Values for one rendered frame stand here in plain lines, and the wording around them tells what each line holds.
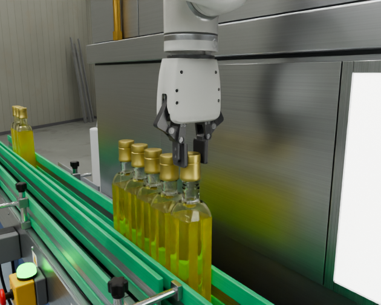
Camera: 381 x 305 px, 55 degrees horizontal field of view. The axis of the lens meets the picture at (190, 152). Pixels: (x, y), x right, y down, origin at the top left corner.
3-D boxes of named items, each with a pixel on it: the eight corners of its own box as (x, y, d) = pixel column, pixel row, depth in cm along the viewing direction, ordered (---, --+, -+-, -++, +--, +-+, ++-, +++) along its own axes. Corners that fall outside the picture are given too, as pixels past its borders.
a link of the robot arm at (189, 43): (197, 39, 63) (197, 57, 63) (153, 36, 57) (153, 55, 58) (231, 35, 56) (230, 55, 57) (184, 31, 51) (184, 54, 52)
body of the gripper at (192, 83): (201, 52, 63) (200, 117, 65) (150, 49, 57) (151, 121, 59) (231, 49, 57) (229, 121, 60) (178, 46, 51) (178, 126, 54)
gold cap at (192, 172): (205, 179, 61) (205, 153, 60) (188, 183, 59) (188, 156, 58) (192, 174, 64) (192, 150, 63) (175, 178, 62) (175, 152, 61)
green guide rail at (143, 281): (164, 319, 64) (163, 277, 62) (159, 321, 63) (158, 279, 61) (-9, 150, 201) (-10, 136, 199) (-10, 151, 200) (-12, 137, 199)
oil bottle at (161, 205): (190, 298, 71) (190, 192, 66) (166, 309, 67) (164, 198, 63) (174, 285, 75) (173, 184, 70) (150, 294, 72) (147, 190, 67)
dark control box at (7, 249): (22, 259, 111) (19, 234, 109) (-8, 268, 106) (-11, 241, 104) (16, 249, 117) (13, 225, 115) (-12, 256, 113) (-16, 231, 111)
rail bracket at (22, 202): (32, 229, 102) (28, 183, 99) (3, 236, 98) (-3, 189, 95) (28, 225, 105) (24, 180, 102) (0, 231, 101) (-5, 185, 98)
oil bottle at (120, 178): (147, 261, 84) (145, 171, 80) (125, 268, 81) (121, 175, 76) (135, 252, 89) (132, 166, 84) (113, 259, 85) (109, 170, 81)
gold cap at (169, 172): (182, 178, 66) (182, 155, 65) (166, 182, 64) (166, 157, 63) (172, 174, 68) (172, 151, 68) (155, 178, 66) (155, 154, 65)
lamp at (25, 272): (39, 276, 88) (38, 265, 87) (19, 283, 85) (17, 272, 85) (34, 268, 91) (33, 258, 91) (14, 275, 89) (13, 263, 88)
